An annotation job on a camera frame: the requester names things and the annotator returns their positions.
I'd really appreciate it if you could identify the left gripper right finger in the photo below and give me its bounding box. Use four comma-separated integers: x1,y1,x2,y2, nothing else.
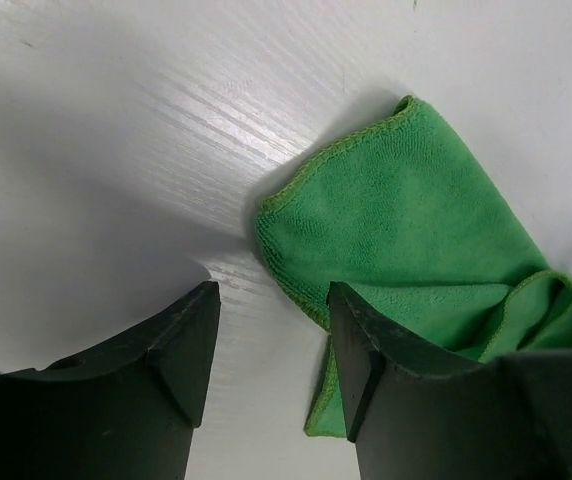
327,283,572,479

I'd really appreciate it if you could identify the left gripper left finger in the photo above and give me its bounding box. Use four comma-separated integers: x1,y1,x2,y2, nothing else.
0,281,220,479

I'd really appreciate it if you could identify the green microfibre towel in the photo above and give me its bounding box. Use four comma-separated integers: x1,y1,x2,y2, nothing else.
255,94,572,439

